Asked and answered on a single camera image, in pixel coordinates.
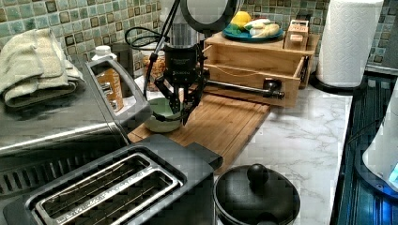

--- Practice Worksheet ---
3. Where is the white-capped orange bottle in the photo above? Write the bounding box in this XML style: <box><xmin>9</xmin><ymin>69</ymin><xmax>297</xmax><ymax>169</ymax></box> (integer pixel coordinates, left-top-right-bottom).
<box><xmin>92</xmin><ymin>45</ymin><xmax>124</xmax><ymax>112</ymax></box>

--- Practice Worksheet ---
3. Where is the black drawer handle bar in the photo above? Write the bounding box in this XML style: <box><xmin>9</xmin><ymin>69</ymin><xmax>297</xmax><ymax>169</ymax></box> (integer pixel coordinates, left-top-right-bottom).
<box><xmin>207</xmin><ymin>80</ymin><xmax>284</xmax><ymax>99</ymax></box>

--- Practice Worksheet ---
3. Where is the wooden drawer box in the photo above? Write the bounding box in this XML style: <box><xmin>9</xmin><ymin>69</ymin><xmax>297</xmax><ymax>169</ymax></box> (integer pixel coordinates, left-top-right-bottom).
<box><xmin>205</xmin><ymin>33</ymin><xmax>319</xmax><ymax>108</ymax></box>

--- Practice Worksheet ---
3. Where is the blue plate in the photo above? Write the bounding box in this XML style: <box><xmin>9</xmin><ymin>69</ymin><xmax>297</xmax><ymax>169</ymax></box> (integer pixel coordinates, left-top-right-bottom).
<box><xmin>222</xmin><ymin>29</ymin><xmax>283</xmax><ymax>43</ymax></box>

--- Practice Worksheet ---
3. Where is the plush yellow lemon toy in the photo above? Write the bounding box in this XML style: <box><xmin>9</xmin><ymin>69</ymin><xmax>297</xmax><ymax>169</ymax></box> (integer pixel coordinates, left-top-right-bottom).
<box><xmin>225</xmin><ymin>11</ymin><xmax>252</xmax><ymax>35</ymax></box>

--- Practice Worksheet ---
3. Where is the green ceramic cup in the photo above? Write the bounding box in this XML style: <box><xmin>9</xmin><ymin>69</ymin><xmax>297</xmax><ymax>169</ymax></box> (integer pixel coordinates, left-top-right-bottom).
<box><xmin>145</xmin><ymin>97</ymin><xmax>181</xmax><ymax>133</ymax></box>

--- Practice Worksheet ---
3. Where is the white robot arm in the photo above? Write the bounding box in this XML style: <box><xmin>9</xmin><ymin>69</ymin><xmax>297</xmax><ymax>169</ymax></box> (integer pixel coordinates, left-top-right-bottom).
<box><xmin>155</xmin><ymin>0</ymin><xmax>243</xmax><ymax>123</ymax></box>

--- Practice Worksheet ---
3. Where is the folded beige towel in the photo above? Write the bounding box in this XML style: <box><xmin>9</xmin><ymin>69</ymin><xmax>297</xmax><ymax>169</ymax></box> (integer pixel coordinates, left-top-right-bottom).
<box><xmin>0</xmin><ymin>28</ymin><xmax>84</xmax><ymax>108</ymax></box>

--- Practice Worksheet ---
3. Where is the wooden cutting board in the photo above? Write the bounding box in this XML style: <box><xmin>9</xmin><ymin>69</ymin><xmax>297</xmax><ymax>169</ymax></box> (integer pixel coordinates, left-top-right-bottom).
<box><xmin>127</xmin><ymin>92</ymin><xmax>271</xmax><ymax>175</ymax></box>

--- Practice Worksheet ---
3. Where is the black pot lid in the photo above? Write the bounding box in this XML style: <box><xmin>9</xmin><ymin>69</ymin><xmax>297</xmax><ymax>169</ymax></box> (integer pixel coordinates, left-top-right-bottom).
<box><xmin>213</xmin><ymin>164</ymin><xmax>300</xmax><ymax>225</ymax></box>

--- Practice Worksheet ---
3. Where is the small wooden caddy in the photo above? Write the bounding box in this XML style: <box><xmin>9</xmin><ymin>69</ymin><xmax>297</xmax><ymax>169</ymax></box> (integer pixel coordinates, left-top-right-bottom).
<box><xmin>283</xmin><ymin>20</ymin><xmax>309</xmax><ymax>51</ymax></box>

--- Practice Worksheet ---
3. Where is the silver toaster oven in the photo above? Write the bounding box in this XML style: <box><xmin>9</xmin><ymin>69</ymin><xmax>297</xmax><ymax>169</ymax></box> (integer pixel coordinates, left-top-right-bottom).
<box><xmin>0</xmin><ymin>55</ymin><xmax>151</xmax><ymax>201</ymax></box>

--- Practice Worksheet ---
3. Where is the plush banana toy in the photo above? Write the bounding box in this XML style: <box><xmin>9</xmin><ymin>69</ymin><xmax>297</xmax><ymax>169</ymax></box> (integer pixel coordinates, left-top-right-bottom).
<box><xmin>244</xmin><ymin>19</ymin><xmax>280</xmax><ymax>38</ymax></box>

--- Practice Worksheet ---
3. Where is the paper towel roll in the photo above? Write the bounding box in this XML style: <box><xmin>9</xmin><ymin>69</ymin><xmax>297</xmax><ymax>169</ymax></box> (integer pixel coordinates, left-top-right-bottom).
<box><xmin>316</xmin><ymin>0</ymin><xmax>384</xmax><ymax>87</ymax></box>

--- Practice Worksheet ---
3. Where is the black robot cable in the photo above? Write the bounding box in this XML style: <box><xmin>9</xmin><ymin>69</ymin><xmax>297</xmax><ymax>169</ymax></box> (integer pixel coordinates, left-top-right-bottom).
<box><xmin>124</xmin><ymin>0</ymin><xmax>182</xmax><ymax>100</ymax></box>

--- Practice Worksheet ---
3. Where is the black toaster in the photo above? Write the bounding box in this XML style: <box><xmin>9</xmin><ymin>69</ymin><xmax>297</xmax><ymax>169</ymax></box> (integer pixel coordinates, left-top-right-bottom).
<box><xmin>1</xmin><ymin>135</ymin><xmax>223</xmax><ymax>225</ymax></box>

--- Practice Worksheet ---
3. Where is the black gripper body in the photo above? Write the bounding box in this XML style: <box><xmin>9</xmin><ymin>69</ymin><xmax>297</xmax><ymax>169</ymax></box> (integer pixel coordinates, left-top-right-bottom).
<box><xmin>163</xmin><ymin>45</ymin><xmax>199</xmax><ymax>84</ymax></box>

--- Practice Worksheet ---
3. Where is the clear cereal jar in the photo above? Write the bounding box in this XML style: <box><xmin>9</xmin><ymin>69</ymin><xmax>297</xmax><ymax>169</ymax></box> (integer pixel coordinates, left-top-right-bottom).
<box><xmin>142</xmin><ymin>51</ymin><xmax>165</xmax><ymax>92</ymax></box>

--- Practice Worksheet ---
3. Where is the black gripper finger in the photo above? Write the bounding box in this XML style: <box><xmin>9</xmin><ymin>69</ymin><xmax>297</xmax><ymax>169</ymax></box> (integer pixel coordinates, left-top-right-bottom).
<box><xmin>155</xmin><ymin>76</ymin><xmax>180</xmax><ymax>113</ymax></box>
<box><xmin>182</xmin><ymin>75</ymin><xmax>207</xmax><ymax>125</ymax></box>

